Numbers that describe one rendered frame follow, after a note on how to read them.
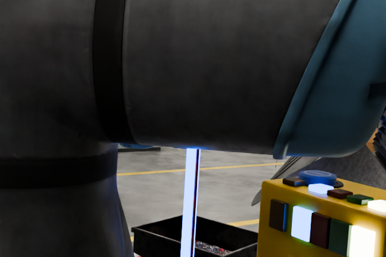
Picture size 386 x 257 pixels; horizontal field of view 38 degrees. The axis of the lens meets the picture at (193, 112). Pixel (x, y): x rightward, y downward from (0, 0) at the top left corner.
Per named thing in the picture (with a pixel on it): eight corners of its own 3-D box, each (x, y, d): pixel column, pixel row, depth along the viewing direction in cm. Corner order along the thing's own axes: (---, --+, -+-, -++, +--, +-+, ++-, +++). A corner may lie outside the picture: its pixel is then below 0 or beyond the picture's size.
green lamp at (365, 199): (374, 203, 52) (374, 197, 52) (361, 206, 51) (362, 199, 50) (358, 199, 53) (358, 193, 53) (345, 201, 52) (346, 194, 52)
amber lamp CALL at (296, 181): (306, 186, 58) (307, 180, 58) (293, 187, 57) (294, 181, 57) (294, 182, 59) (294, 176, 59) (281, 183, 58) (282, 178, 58)
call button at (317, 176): (343, 190, 60) (344, 174, 60) (317, 193, 57) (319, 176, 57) (315, 182, 63) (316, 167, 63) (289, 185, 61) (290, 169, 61)
